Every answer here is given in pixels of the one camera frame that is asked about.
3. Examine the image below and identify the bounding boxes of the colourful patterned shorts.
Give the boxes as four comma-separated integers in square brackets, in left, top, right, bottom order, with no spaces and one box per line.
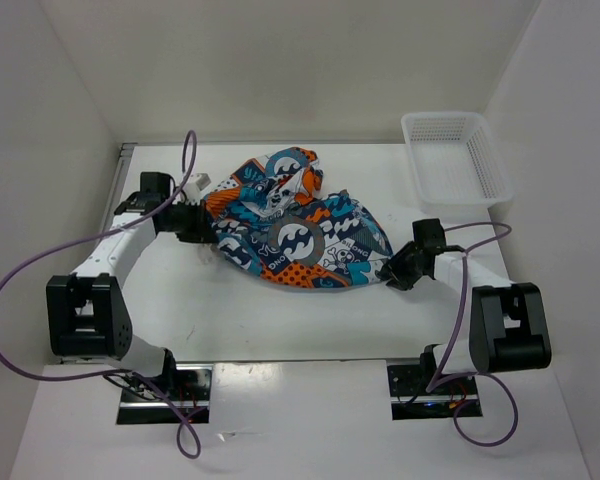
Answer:
[204,146,393,289]

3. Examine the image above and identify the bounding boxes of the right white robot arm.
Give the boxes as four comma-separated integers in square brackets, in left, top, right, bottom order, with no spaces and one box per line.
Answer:
[379,219,552,393]

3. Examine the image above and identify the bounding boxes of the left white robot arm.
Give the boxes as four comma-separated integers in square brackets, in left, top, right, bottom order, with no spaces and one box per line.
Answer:
[46,172,217,400]

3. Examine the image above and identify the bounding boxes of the white plastic basket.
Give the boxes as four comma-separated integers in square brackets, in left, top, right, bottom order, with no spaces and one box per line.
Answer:
[401,111,514,209]

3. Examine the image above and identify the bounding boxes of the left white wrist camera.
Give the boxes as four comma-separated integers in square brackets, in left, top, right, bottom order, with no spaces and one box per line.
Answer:
[182,173,211,204]

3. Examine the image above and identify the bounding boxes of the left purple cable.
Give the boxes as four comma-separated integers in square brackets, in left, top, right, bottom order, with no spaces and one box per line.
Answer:
[0,129,202,460]

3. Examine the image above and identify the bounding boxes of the purple cable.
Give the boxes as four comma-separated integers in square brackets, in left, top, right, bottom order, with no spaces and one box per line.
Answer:
[424,222,520,446]
[0,129,202,460]

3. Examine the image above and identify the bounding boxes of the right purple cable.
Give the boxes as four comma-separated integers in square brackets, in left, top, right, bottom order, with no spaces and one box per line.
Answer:
[424,222,520,446]

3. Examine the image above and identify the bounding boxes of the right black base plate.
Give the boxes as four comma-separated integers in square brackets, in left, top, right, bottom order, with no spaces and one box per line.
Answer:
[386,359,483,421]

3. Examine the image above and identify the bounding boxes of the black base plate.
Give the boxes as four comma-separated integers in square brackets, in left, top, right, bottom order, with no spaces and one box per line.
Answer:
[107,365,213,426]
[386,359,483,421]

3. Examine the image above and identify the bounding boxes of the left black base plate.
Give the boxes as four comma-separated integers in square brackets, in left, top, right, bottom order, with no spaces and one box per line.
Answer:
[107,365,213,426]

